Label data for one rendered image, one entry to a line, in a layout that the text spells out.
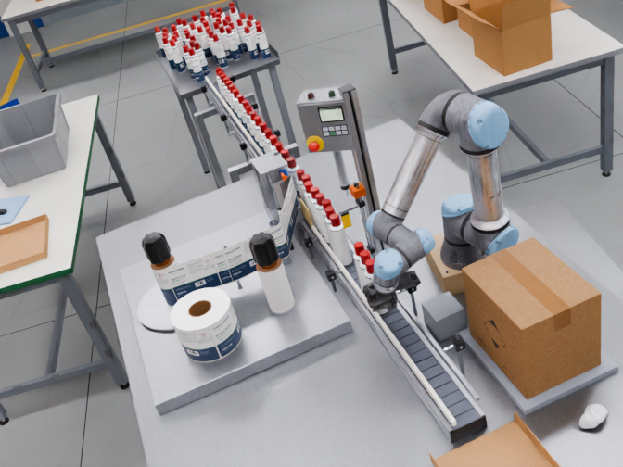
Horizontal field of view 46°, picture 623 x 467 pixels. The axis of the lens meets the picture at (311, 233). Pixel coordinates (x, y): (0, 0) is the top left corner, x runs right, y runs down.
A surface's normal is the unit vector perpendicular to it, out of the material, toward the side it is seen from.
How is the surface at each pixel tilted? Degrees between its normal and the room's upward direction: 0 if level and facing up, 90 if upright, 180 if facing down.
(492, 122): 85
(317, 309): 0
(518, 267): 0
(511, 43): 90
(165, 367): 0
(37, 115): 85
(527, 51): 91
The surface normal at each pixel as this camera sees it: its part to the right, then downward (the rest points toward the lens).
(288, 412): -0.22, -0.79
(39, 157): 0.25, 0.60
